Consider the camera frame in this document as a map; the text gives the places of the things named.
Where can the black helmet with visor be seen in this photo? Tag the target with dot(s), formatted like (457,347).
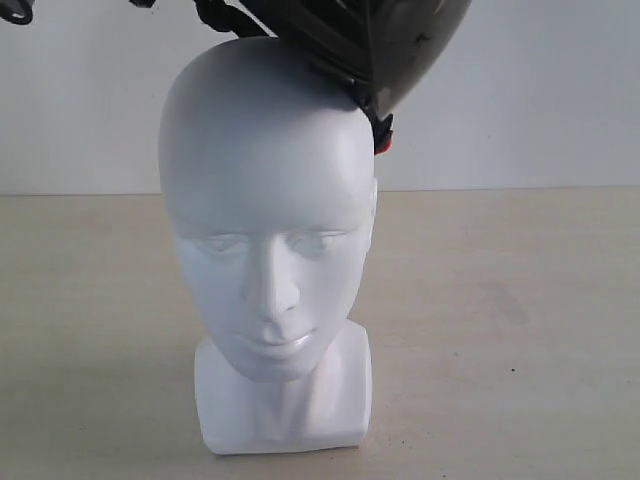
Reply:
(377,50)

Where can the white mannequin head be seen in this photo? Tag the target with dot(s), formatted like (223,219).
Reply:
(267,172)

